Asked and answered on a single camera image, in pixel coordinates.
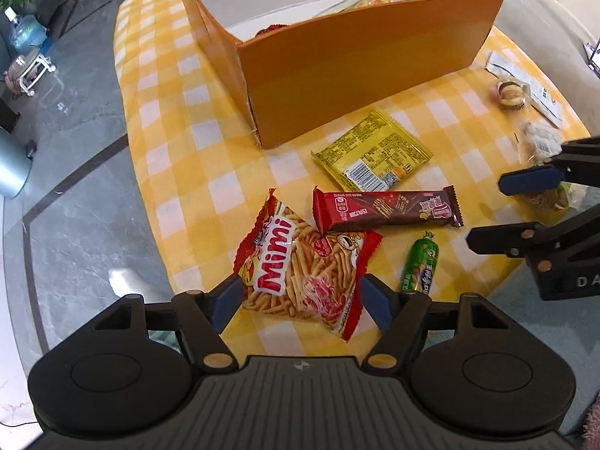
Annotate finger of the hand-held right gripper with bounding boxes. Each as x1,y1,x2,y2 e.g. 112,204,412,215
499,136,600,196
466,208,600,258

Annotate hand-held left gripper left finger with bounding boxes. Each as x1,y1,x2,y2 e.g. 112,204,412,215
94,274,245,375

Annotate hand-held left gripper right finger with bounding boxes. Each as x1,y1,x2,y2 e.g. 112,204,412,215
361,273,509,370

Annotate green snack packet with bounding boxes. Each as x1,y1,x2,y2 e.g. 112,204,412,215
525,183,584,212

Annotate clear packet of white balls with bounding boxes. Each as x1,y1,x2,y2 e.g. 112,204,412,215
518,121,563,160

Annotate green sausage packet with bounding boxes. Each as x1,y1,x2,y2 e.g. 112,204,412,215
398,231,441,294

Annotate red shrimp stick snack bag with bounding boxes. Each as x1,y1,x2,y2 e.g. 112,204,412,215
233,188,384,343

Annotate brown walnut pastry packet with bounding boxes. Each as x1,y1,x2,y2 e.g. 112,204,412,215
497,79,530,110

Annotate red chocolate wafer bar packet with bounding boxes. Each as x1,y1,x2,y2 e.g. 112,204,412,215
312,186,464,234

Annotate white sachet packet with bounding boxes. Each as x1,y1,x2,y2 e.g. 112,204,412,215
485,51,566,128

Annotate yellow snack packet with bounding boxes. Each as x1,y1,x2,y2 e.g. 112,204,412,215
310,108,434,193

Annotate orange cardboard box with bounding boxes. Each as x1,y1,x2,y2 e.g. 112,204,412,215
173,0,504,150

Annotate person's striped green clothing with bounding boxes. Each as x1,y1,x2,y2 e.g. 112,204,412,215
149,330,181,352

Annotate person's white socked foot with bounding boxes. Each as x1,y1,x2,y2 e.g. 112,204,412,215
109,268,162,303

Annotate pink fuzzy cloth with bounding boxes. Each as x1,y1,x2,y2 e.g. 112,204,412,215
581,398,600,450

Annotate grey sofa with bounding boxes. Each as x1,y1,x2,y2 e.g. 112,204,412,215
487,0,600,432

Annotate silver trash can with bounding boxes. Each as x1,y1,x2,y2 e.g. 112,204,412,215
0,126,33,200

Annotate white stool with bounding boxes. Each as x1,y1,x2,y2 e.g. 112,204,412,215
4,49,58,99

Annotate blue water bottle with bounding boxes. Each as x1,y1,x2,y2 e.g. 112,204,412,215
9,14,50,54

